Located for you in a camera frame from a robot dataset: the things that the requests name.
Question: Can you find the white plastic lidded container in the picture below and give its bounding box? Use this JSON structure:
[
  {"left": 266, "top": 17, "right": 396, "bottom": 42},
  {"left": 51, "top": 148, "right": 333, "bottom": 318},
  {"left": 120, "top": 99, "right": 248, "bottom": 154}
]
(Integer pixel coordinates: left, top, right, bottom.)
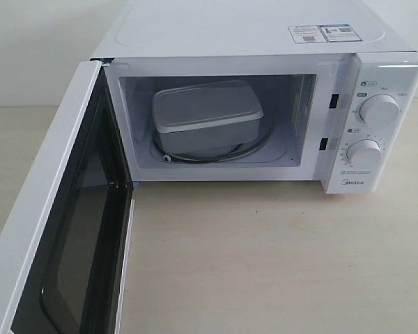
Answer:
[{"left": 152, "top": 80, "right": 264, "bottom": 154}]

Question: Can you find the white microwave door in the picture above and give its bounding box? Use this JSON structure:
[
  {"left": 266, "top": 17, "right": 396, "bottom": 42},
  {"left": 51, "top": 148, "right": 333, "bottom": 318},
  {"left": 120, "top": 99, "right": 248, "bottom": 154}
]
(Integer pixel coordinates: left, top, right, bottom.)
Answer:
[{"left": 0, "top": 59, "right": 134, "bottom": 333}]

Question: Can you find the white Midea microwave oven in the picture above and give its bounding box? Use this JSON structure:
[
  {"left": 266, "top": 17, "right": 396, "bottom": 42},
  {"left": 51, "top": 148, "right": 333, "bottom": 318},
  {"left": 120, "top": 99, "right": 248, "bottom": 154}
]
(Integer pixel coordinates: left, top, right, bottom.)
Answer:
[{"left": 91, "top": 1, "right": 418, "bottom": 194}]

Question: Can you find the glass turntable plate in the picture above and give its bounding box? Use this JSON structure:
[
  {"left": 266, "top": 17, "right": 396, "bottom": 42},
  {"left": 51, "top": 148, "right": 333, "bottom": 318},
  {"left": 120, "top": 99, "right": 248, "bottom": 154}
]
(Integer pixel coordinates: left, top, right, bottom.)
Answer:
[{"left": 152, "top": 118, "right": 275, "bottom": 164}]

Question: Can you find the lower white timer knob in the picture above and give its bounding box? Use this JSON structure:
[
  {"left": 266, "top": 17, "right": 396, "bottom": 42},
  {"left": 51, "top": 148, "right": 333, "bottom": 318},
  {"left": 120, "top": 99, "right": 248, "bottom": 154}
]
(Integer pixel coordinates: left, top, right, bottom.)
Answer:
[{"left": 346, "top": 139, "right": 382, "bottom": 168}]

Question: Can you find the white label sticker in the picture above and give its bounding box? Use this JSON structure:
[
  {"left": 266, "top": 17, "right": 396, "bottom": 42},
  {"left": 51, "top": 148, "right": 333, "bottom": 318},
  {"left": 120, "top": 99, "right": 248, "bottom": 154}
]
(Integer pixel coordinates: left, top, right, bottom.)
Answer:
[{"left": 288, "top": 25, "right": 327, "bottom": 44}]

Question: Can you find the upper white power knob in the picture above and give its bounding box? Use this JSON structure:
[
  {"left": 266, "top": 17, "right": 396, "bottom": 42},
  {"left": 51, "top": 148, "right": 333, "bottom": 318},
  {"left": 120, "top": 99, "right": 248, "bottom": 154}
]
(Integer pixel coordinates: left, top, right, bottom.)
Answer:
[{"left": 359, "top": 94, "right": 400, "bottom": 127}]

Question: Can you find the blue label sticker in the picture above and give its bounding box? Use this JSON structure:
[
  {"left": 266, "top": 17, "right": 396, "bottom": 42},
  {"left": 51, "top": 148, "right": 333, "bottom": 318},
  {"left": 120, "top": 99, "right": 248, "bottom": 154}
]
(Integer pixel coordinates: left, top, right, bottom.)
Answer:
[{"left": 318, "top": 24, "right": 362, "bottom": 42}]

